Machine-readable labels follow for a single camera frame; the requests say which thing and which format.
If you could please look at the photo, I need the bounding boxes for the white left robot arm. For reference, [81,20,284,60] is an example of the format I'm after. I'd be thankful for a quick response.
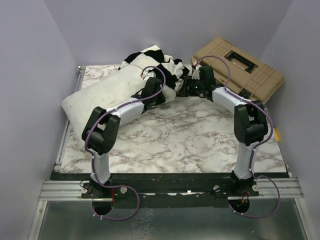
[81,77,166,198]

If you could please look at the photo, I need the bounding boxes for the black front mounting rail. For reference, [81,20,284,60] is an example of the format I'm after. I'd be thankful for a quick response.
[44,172,259,214]

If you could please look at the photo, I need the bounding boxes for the white pillow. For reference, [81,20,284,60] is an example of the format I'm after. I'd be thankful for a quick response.
[69,65,146,150]

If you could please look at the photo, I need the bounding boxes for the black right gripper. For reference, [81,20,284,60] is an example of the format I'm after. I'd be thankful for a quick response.
[177,76,205,97]

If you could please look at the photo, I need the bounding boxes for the aluminium left side rail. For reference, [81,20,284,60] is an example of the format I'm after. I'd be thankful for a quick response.
[53,65,86,172]

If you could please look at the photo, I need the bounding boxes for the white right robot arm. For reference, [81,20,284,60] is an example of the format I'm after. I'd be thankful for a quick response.
[177,76,269,196]

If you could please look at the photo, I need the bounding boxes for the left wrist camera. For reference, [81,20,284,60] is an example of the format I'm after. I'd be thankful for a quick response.
[141,71,162,96]

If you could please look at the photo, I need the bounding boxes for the black and white checkered pillowcase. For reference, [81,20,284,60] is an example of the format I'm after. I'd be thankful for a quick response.
[118,45,192,103]

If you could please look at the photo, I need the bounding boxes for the tan plastic toolbox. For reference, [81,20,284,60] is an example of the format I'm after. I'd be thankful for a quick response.
[190,37,285,104]

